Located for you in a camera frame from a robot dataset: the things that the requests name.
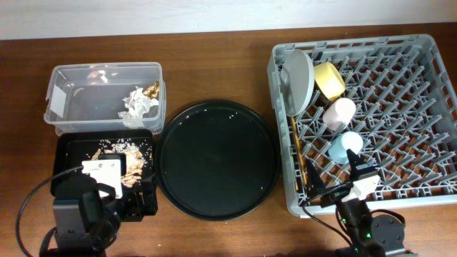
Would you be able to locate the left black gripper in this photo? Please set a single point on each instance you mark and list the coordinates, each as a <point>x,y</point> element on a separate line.
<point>136,211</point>

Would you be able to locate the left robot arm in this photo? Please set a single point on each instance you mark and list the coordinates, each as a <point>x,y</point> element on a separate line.
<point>87,214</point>

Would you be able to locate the pink plastic cup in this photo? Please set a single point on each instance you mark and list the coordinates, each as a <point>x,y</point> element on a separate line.
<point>339,114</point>

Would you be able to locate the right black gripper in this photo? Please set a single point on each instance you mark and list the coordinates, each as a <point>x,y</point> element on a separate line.
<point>315,183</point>

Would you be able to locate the food scraps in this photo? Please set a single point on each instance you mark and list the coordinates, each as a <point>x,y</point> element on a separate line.
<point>138,157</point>

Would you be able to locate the wooden chopstick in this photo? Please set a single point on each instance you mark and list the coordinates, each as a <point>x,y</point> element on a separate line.
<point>298,150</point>

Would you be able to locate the yellow bowl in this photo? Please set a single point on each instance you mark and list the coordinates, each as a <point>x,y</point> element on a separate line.
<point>329,80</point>

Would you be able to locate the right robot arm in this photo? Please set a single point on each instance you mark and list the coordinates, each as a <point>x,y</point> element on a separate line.
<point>367,232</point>

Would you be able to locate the gold foil wrapper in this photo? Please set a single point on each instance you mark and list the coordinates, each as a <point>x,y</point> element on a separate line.
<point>153,90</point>

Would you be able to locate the clear plastic waste bin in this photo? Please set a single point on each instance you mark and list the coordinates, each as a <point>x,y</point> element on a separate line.
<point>90,97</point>

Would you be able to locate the grey round plate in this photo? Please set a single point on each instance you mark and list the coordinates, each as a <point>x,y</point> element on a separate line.
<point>297,80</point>

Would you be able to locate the white tissue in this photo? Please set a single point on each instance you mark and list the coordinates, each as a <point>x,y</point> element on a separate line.
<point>137,104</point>

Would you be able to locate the black rectangular tray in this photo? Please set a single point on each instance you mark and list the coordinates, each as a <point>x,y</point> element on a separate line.
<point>72,148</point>

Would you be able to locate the grey dishwasher rack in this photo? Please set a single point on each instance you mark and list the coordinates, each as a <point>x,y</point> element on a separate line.
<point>405,114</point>

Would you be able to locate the blue plastic cup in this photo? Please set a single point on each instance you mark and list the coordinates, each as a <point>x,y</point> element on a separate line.
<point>348,140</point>

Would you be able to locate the round black serving tray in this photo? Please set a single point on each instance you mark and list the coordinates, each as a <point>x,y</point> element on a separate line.
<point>217,160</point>

